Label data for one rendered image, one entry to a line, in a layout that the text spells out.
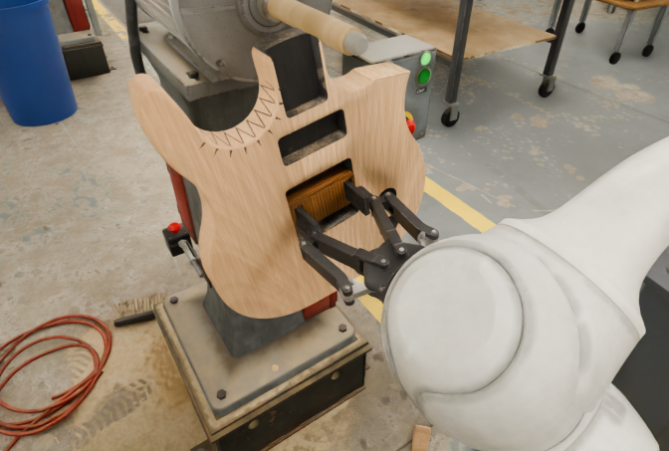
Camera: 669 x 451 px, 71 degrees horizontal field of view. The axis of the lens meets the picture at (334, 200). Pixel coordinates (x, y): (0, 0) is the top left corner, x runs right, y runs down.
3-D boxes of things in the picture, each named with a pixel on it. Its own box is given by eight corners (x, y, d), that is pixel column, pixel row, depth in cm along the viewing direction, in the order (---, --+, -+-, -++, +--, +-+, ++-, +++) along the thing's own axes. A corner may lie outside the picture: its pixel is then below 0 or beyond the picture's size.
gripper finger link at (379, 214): (395, 255, 51) (408, 252, 51) (367, 192, 59) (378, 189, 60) (397, 278, 54) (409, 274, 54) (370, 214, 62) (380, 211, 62)
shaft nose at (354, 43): (350, 27, 52) (363, 37, 54) (339, 46, 53) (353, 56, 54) (360, 31, 51) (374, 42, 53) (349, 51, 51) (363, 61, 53)
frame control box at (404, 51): (289, 141, 112) (282, 33, 97) (360, 118, 122) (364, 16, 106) (346, 192, 96) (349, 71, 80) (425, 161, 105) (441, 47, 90)
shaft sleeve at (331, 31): (274, -12, 64) (291, 1, 66) (263, 10, 65) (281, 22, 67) (349, 22, 52) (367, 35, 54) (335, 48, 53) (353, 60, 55)
